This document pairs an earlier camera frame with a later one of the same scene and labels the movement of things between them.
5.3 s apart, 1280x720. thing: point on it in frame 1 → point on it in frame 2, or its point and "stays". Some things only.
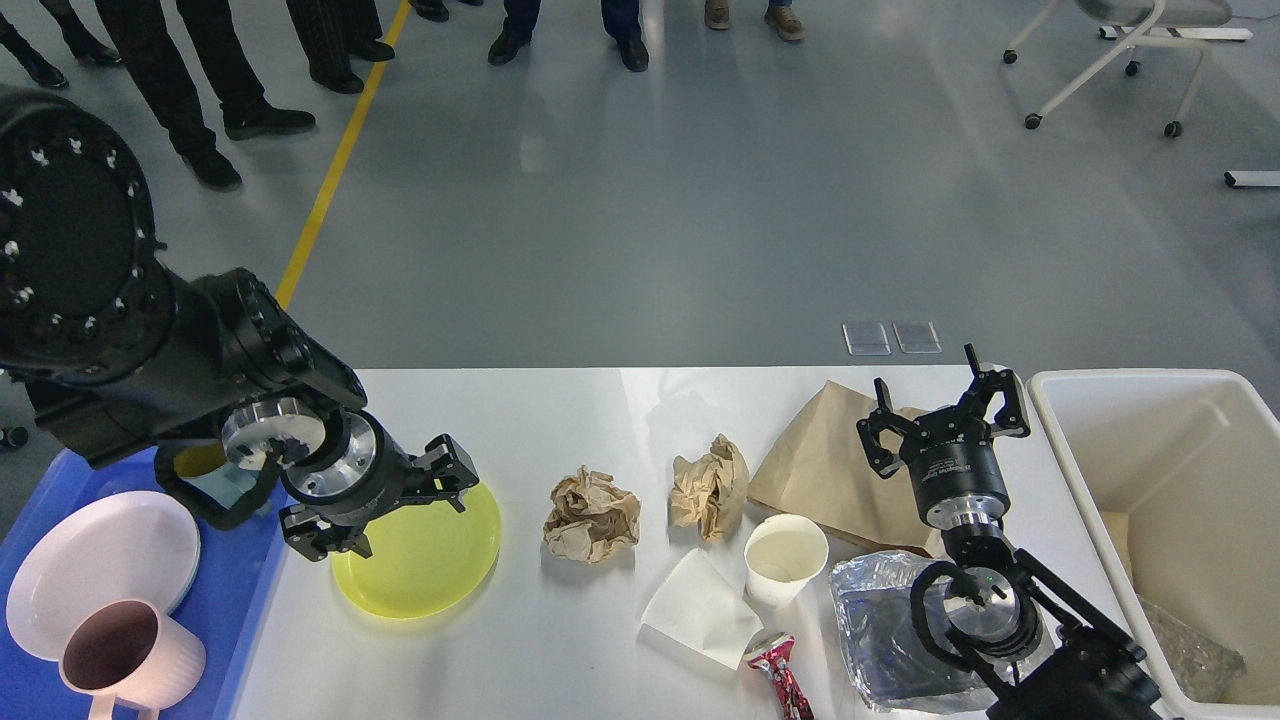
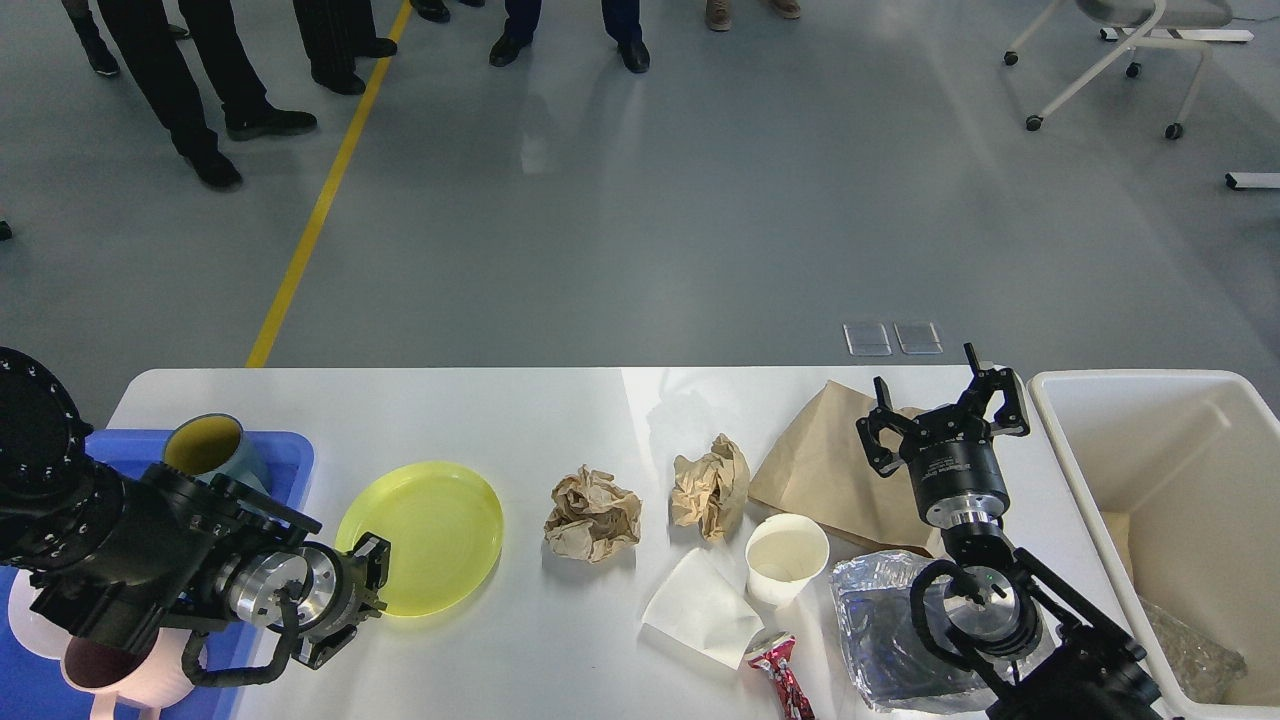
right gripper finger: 1011,414 stays
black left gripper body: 358,471 → 350,593
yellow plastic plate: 425,557 stays
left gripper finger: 316,539 → 311,651
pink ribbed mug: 128,652 stays
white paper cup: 782,552 stays
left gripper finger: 443,469 → 375,551
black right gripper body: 959,481 stays
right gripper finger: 871,428 stays
